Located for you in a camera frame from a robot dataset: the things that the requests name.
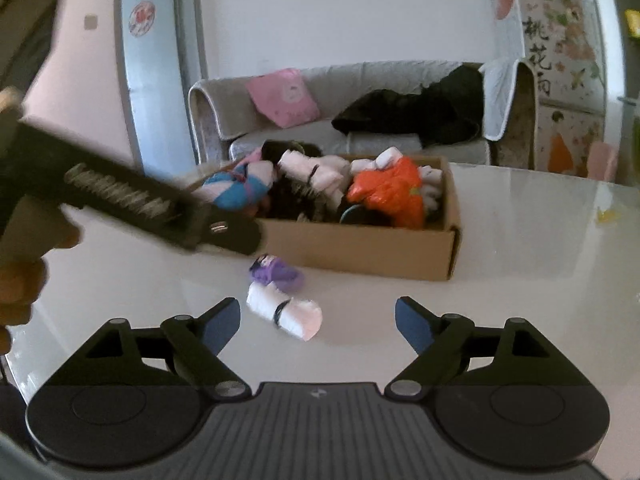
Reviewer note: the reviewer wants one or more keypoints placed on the wall switch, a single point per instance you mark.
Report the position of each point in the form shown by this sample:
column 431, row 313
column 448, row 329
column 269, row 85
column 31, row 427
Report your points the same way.
column 90, row 21

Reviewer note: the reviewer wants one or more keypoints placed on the pale blue door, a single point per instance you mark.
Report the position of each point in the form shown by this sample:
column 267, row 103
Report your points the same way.
column 155, row 85

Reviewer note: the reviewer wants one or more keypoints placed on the grey covered sofa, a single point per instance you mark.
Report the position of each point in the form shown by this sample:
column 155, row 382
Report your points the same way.
column 350, row 80

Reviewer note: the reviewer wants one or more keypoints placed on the cardboard box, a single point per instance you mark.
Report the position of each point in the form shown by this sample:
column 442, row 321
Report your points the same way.
column 360, row 250

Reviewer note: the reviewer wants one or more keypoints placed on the blue fuzzy sock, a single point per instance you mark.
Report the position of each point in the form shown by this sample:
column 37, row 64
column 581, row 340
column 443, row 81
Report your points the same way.
column 235, row 195

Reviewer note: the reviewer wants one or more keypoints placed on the orange sock bundle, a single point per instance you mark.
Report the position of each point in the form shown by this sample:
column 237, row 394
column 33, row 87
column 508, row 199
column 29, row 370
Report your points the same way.
column 390, row 190

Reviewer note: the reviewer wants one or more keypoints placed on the pale pink sock bundle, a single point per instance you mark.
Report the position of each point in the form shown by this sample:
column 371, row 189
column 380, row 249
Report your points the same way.
column 325, row 172

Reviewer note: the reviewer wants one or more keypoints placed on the white sock with black band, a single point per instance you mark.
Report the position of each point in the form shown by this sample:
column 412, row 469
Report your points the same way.
column 300, row 317

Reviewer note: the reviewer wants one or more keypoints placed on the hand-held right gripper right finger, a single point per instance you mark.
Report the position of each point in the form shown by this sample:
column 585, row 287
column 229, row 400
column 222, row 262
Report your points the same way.
column 412, row 327

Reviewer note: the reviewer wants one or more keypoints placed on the fridge with floral stickers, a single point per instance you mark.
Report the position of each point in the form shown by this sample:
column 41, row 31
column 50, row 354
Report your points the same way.
column 565, row 60

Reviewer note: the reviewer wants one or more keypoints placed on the black sock with blue band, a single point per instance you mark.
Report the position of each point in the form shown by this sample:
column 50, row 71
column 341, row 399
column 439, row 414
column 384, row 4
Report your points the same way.
column 370, row 217

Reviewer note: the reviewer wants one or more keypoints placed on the white sock with pink band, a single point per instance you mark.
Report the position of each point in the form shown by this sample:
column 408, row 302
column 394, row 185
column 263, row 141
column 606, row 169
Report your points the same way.
column 430, row 187

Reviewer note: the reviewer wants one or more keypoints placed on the white quilted sofa cover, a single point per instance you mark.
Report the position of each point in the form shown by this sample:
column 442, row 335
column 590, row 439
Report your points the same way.
column 497, row 95

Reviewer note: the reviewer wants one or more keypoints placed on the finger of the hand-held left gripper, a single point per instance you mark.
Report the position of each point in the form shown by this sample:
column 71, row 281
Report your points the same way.
column 235, row 235

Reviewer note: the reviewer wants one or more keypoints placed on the purple sock bundle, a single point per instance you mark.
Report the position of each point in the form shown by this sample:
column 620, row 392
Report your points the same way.
column 275, row 275

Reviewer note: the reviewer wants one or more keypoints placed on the person's left hand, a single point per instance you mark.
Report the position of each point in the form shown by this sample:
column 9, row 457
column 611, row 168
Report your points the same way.
column 20, row 280

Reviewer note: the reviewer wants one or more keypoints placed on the black sock with red band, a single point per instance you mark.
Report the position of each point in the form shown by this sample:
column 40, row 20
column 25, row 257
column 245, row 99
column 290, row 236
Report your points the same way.
column 295, row 200

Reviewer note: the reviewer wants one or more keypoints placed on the black clothing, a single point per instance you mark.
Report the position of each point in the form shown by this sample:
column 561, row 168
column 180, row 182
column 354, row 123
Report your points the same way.
column 430, row 110

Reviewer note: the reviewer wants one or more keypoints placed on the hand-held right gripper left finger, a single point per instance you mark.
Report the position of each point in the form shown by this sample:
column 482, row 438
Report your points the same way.
column 222, row 325

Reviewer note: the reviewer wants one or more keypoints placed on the pink cushion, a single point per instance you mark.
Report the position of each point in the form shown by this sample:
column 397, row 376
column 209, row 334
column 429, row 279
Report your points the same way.
column 282, row 97

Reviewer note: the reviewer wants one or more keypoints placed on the red round door decoration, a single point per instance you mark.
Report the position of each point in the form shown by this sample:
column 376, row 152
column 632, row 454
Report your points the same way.
column 142, row 19

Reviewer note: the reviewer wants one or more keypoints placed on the plain white sock bundle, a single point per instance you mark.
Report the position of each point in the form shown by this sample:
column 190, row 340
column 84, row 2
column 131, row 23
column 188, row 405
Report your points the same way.
column 375, row 158

